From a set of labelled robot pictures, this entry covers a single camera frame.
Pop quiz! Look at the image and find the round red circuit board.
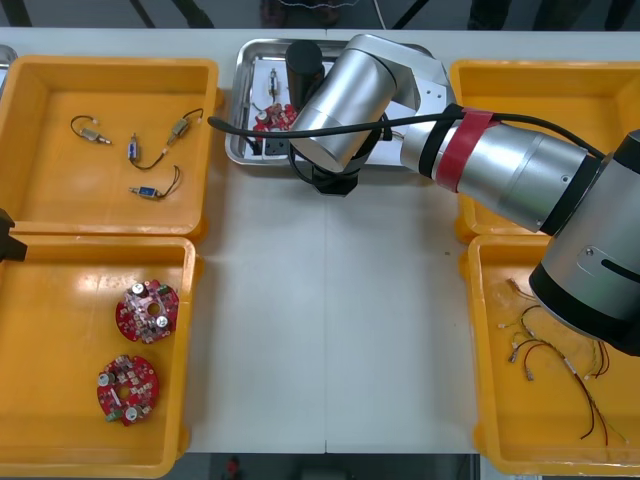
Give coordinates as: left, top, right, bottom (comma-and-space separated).
251, 101, 300, 135
115, 279, 180, 345
96, 353, 161, 427

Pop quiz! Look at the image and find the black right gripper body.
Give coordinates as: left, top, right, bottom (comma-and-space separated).
310, 166, 361, 200

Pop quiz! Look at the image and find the yellow-orange plastic bin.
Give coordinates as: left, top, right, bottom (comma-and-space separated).
458, 234, 640, 476
0, 54, 221, 239
0, 233, 206, 480
449, 59, 640, 244

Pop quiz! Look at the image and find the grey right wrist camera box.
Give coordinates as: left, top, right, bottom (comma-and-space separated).
259, 134, 293, 161

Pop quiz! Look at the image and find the steel tray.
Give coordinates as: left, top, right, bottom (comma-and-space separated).
224, 38, 454, 169

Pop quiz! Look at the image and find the green-yellow black wire harness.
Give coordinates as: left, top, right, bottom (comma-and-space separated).
497, 304, 612, 381

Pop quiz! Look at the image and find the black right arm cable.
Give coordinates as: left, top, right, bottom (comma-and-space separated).
206, 111, 609, 162

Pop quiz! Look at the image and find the blue label metal solenoid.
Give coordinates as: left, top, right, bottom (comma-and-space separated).
128, 165, 183, 202
126, 132, 169, 173

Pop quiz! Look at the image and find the red black wire harness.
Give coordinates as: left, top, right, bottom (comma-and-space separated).
506, 337, 629, 446

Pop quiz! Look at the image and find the wire harness with brown terminal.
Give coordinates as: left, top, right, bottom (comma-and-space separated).
506, 278, 539, 302

